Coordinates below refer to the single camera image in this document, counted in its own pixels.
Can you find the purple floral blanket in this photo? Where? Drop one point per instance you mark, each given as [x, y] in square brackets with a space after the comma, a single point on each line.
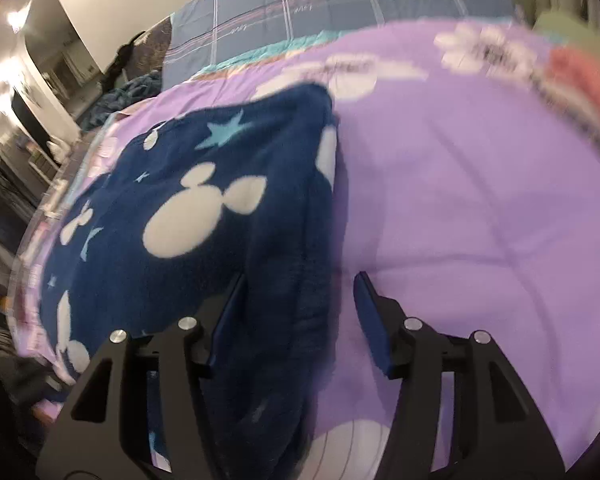
[455, 185]

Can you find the arched wall mirror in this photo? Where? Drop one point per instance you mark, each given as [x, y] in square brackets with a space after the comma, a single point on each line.
[60, 60]

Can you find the teal fleece blanket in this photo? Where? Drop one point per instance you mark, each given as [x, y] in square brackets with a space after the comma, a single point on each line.
[125, 100]

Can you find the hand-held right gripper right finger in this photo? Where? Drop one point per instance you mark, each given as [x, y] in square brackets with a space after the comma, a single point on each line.
[372, 326]

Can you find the navy star print fleece pajama top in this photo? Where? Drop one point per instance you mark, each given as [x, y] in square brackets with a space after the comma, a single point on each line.
[205, 160]

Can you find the stack of folded clothes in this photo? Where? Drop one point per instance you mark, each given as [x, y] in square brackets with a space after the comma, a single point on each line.
[585, 80]

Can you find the green pillow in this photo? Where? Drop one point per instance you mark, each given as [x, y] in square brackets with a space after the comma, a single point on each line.
[570, 27]

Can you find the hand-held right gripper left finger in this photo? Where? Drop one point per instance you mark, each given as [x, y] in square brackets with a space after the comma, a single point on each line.
[222, 331]

